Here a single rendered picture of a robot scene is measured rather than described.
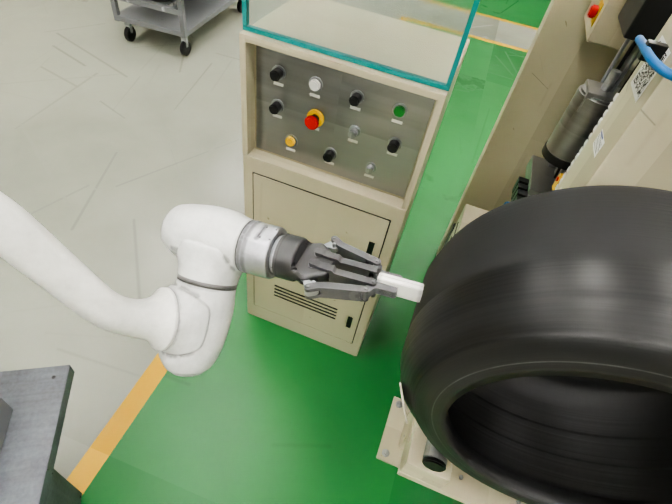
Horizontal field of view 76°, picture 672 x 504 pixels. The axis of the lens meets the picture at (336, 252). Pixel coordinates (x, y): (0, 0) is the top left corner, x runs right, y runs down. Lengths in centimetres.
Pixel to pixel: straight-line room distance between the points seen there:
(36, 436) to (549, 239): 113
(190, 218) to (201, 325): 17
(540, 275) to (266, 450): 144
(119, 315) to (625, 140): 80
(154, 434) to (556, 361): 158
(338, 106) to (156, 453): 137
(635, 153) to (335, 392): 146
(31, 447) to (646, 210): 124
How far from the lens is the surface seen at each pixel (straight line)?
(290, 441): 183
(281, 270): 69
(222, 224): 72
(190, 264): 74
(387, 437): 188
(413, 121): 121
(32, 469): 124
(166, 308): 73
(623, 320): 54
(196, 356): 76
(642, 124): 80
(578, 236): 60
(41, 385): 132
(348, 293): 65
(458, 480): 104
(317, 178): 136
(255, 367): 195
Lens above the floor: 174
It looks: 47 degrees down
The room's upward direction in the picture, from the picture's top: 11 degrees clockwise
